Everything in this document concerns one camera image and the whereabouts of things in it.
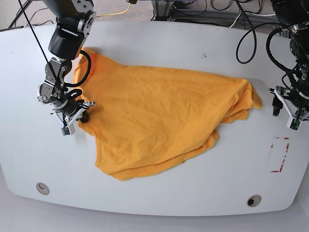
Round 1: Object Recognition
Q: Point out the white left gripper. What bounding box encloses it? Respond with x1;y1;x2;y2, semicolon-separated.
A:
268;86;309;122

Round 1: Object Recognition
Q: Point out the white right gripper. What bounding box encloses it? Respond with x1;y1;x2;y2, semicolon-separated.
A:
50;101;97;128

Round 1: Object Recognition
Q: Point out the orange t-shirt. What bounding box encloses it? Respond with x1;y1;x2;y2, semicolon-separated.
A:
79;49;263;181

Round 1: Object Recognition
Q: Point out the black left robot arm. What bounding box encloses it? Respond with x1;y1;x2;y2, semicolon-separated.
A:
266;0;309;131

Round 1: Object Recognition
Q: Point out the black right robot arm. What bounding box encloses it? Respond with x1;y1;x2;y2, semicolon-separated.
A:
38;0;96;135

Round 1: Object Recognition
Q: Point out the red tape rectangle marking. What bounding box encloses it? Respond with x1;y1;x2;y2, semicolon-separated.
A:
267;137;290;173

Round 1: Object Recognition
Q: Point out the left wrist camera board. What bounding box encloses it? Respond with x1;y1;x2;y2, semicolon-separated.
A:
286;117;302;132

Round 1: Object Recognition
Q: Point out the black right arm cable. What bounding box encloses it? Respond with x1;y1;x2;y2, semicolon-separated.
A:
18;0;68;97

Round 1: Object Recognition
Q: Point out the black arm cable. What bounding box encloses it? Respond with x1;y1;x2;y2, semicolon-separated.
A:
18;0;68;97
236;0;282;65

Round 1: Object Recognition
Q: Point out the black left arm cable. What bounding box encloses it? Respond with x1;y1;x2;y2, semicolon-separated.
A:
236;0;282;65

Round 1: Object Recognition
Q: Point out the left table cable grommet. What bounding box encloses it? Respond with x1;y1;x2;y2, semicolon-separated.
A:
36;183;50;195

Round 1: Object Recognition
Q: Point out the table cable grommet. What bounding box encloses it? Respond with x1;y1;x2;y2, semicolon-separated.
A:
36;183;50;195
247;195;262;207

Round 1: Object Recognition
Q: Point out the white cable on floor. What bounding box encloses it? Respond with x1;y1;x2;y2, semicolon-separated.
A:
228;11;277;29

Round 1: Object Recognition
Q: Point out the right table cable grommet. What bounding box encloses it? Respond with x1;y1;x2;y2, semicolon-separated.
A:
247;195;262;207

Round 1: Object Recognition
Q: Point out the black cable on floor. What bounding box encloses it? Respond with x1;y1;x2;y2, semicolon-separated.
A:
8;0;53;28

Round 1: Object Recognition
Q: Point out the yellow cable on floor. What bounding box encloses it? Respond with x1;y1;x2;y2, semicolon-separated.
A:
95;2;131;18

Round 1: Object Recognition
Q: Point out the aluminium frame stand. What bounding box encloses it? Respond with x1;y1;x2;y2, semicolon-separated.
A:
150;0;279;33

